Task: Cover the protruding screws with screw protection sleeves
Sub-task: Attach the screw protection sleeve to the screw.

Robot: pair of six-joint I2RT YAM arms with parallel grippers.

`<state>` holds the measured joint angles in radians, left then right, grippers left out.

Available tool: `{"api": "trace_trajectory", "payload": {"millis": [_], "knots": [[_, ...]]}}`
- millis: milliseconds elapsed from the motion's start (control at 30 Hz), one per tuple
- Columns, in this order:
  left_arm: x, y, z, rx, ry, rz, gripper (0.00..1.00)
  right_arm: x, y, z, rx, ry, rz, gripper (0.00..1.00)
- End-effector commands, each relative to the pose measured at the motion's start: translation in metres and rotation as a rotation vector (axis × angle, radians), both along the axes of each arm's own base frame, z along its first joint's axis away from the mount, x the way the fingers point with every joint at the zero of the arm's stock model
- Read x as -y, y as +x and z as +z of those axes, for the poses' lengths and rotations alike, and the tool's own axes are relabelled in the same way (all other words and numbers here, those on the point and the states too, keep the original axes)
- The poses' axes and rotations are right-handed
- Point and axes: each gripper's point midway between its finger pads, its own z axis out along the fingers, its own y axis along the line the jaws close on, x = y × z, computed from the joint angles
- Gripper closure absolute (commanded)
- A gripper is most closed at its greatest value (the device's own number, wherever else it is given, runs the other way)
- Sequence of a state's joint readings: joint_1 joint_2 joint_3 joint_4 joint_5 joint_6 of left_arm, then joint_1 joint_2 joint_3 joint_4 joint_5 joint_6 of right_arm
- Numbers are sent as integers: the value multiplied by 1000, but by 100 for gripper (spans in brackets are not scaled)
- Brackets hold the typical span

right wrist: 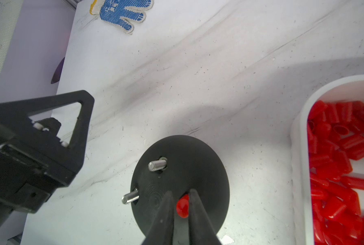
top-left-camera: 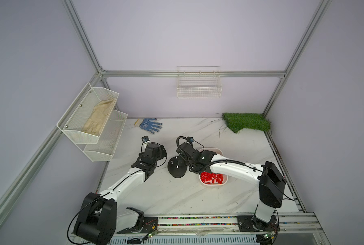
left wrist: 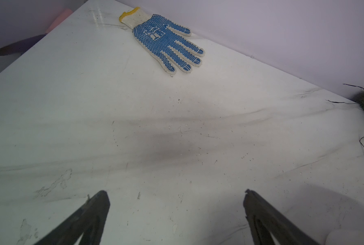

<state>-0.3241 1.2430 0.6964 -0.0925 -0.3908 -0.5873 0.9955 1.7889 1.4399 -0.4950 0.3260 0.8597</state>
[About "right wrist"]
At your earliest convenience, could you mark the steel screw left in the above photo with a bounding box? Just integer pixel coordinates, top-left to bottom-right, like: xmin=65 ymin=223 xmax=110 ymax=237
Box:
xmin=121 ymin=189 xmax=139 ymax=205

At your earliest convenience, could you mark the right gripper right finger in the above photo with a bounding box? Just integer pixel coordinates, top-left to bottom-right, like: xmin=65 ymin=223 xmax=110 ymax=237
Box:
xmin=188 ymin=189 xmax=221 ymax=245

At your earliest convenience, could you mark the red sleeves pile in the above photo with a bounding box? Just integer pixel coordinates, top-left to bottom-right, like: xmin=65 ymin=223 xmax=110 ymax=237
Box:
xmin=307 ymin=100 xmax=364 ymax=245

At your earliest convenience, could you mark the steel screw upper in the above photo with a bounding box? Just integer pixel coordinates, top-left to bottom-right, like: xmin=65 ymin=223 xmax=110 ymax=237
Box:
xmin=148 ymin=158 xmax=167 ymax=172

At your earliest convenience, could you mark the white tray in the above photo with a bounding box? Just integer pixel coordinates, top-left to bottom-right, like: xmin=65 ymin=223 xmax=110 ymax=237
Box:
xmin=290 ymin=75 xmax=364 ymax=245

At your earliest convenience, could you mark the red sleeve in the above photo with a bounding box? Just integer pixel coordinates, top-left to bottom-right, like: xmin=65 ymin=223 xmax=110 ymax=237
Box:
xmin=176 ymin=194 xmax=189 ymax=218

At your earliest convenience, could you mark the steel screw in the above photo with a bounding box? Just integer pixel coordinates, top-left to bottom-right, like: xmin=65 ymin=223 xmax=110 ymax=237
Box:
xmin=148 ymin=158 xmax=167 ymax=172
xmin=121 ymin=189 xmax=139 ymax=205

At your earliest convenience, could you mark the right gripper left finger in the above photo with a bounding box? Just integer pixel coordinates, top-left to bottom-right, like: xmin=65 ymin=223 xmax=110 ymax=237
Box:
xmin=142 ymin=191 xmax=175 ymax=245

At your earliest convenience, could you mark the blue dotted work glove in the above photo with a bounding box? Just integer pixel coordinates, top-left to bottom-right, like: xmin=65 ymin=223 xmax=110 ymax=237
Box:
xmin=89 ymin=0 xmax=154 ymax=34

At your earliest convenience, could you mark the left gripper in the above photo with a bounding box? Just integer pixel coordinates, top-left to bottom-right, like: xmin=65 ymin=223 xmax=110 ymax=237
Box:
xmin=0 ymin=90 xmax=94 ymax=213

